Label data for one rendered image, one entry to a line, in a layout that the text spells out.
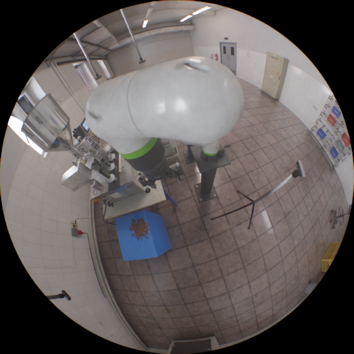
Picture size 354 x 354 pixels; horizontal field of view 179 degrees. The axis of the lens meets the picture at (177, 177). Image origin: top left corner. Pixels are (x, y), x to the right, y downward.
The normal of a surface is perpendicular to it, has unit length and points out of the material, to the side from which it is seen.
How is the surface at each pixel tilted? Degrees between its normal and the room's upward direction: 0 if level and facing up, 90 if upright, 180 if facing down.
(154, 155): 90
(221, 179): 0
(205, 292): 0
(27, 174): 90
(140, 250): 0
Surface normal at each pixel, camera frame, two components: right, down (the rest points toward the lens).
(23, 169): 0.93, -0.36
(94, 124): -0.22, 0.76
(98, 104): -0.24, 0.40
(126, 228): -0.19, -0.43
